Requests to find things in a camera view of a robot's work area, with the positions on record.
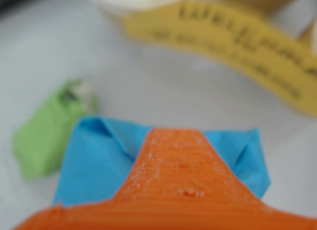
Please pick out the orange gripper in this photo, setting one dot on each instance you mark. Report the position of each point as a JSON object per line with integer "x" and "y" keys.
{"x": 173, "y": 175}

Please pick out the paper cup with orange tag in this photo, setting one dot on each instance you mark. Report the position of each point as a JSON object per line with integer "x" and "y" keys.
{"x": 294, "y": 19}

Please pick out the yellow welcome sign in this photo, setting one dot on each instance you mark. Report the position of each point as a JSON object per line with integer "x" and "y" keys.
{"x": 223, "y": 42}

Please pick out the blue paper packet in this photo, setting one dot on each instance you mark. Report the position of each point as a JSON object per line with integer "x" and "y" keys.
{"x": 94, "y": 160}

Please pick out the green paper packet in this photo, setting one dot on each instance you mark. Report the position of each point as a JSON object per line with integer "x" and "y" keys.
{"x": 42, "y": 141}

